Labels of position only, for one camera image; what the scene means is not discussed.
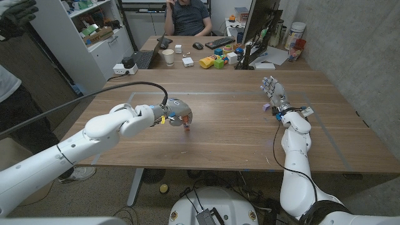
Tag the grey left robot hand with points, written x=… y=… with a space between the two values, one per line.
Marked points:
x=179 y=107

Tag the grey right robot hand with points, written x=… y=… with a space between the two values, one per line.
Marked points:
x=277 y=92

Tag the orange capped glue stick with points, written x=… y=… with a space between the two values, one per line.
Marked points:
x=186 y=119

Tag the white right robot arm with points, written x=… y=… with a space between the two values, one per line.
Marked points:
x=295 y=187

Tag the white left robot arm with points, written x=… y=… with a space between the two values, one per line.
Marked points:
x=47 y=162

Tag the small purple cube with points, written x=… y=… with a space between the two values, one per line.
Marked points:
x=266 y=107

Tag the white paper sheet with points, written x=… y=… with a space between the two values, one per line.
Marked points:
x=276 y=56

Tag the red topped clear jar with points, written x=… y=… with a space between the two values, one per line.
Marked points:
x=295 y=51

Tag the white flat device box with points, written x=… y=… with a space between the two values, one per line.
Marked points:
x=187 y=62

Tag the white paper cup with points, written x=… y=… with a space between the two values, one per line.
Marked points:
x=168 y=57

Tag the blue round toy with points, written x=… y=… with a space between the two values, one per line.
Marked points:
x=239 y=51

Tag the large white cube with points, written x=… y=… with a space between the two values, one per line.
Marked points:
x=232 y=58

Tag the wooden desk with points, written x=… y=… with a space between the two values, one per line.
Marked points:
x=200 y=53

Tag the small white cube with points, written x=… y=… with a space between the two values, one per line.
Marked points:
x=178 y=49

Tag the green cube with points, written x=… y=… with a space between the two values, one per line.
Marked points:
x=219 y=63

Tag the black laptop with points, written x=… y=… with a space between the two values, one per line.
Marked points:
x=143 y=59

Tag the white labelled canister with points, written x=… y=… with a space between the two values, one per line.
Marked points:
x=295 y=32

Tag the black computer mouse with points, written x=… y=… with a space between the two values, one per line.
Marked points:
x=197 y=46

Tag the blue cup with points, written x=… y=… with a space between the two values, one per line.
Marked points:
x=240 y=37

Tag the teal cube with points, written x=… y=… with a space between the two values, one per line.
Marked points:
x=218 y=52

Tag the black power adapter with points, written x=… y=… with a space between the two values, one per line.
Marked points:
x=128 y=62

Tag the black round fan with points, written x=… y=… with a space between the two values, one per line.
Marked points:
x=153 y=175

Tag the white power strip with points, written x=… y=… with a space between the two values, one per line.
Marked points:
x=117 y=69

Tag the black computer monitor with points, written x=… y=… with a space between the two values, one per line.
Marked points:
x=259 y=18

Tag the black keyboard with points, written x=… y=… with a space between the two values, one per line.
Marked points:
x=220 y=42

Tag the yellow ball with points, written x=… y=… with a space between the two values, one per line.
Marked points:
x=164 y=188

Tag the clear plastic box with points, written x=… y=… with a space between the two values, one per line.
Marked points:
x=242 y=14

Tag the small orange object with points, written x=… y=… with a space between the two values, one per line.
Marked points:
x=232 y=18

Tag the seated person dark shirt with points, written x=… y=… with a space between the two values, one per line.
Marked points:
x=187 y=18

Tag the grey table leg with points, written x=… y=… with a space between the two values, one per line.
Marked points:
x=136 y=187

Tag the white robot torso base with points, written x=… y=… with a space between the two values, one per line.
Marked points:
x=225 y=203

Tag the cardboard box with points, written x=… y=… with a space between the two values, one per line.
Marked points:
x=100 y=36

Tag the white shelf cabinet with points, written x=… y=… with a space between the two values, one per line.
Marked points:
x=78 y=62

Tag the grey electronics box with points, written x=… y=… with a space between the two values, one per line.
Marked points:
x=206 y=217

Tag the white sneaker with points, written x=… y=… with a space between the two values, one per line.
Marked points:
x=78 y=173

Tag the standing person white shirt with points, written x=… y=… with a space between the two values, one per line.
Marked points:
x=15 y=112

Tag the black glove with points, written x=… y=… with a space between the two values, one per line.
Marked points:
x=17 y=15

